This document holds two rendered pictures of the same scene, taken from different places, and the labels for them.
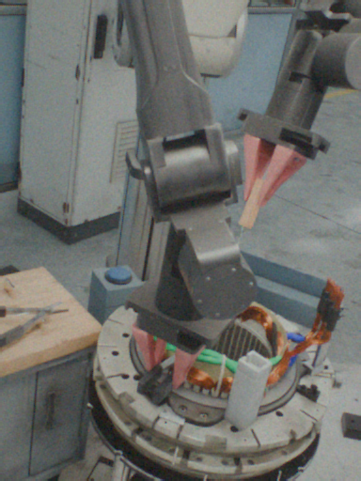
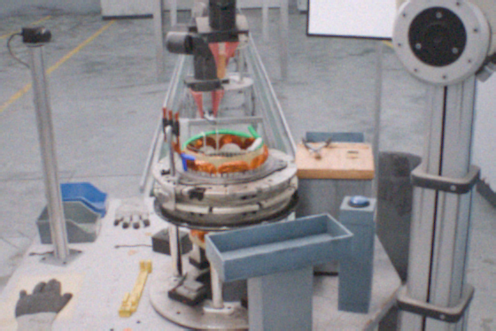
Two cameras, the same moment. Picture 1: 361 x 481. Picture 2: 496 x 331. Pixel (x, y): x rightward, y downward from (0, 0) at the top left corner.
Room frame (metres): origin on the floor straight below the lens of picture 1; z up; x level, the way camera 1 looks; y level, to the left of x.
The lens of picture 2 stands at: (1.80, -0.86, 1.57)
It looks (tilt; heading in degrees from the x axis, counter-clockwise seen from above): 18 degrees down; 139
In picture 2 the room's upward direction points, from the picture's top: straight up
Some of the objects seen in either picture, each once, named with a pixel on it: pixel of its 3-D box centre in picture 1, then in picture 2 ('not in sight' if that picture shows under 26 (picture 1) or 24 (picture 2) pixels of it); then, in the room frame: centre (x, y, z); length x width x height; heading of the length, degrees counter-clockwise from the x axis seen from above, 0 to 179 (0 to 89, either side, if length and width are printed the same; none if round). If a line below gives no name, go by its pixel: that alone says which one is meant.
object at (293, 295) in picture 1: (255, 338); (280, 302); (0.99, -0.17, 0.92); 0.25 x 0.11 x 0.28; 72
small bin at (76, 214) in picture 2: not in sight; (70, 222); (0.14, -0.24, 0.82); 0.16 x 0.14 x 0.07; 55
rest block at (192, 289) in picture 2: not in sight; (190, 288); (0.70, -0.19, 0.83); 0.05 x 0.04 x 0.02; 14
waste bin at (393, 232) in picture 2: not in sight; (389, 217); (-0.04, 1.41, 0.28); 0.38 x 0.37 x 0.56; 55
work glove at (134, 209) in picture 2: not in sight; (134, 210); (0.13, -0.03, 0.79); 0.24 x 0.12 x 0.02; 145
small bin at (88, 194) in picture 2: not in sight; (81, 200); (0.01, -0.15, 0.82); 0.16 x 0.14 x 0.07; 57
